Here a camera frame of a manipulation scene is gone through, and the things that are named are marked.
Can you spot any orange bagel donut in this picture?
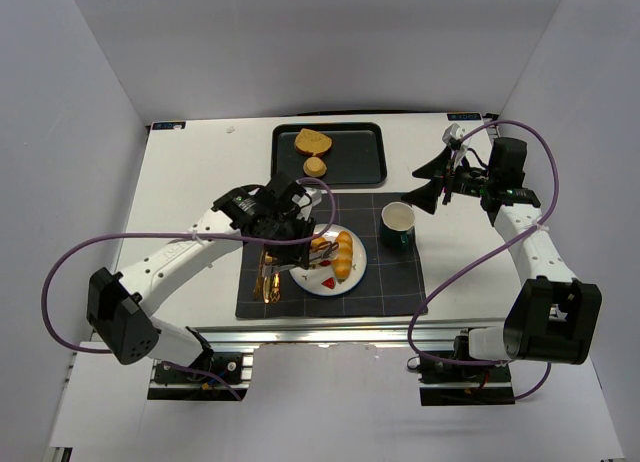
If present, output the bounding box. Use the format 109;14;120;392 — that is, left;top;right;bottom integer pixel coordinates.
309;237;338;268

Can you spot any striped bread roll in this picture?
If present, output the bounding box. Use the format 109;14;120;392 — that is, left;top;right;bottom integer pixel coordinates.
332;231;353;281

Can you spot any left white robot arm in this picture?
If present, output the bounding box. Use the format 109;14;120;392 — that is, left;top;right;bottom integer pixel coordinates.
87;173;322;370

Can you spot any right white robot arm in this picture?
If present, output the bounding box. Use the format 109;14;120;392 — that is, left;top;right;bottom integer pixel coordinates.
401;137;602;365

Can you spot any sliced brown bread loaf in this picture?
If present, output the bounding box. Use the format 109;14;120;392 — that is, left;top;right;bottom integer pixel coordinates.
294;128;333;157

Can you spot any green mug white interior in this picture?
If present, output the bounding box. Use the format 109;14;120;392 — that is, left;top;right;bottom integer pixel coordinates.
379;202;415;250

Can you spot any gold spoon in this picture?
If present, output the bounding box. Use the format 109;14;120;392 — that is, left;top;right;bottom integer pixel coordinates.
270;273;281;303

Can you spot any white watermelon pattern plate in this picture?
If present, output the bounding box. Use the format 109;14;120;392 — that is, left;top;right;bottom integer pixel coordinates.
289;225;368;297

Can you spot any gold fork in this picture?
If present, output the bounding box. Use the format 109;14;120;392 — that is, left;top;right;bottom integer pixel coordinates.
253;268;265;300

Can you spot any right blue corner label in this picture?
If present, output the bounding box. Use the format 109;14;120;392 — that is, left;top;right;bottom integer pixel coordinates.
447;112;482;122

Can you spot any blue corner label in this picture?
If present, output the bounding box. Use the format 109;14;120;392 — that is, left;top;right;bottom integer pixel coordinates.
151;121;186;131
447;112;482;122

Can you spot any small round bun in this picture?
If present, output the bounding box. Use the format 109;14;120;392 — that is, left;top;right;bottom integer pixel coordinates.
303;157;328;178

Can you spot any black rectangular tray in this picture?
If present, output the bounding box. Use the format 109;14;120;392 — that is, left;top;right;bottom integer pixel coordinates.
270;122;387;187

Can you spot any dark checked placemat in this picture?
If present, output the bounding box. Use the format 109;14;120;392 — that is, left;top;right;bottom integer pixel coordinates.
235;192;426;319

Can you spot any left blue corner label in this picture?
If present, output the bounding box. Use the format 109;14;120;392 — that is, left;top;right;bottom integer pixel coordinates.
151;121;186;131

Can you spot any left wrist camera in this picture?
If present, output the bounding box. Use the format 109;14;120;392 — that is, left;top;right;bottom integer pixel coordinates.
298;187;323;209

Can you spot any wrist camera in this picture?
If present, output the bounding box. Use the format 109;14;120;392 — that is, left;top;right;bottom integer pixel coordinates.
298;187;323;209
442;123;466;155

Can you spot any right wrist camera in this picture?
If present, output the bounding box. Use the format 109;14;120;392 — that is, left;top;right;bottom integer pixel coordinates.
442;123;466;155

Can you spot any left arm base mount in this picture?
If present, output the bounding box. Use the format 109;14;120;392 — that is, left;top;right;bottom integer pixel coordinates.
147;327;247;402

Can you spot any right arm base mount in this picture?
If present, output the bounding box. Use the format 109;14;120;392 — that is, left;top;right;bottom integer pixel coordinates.
406;328;515;407

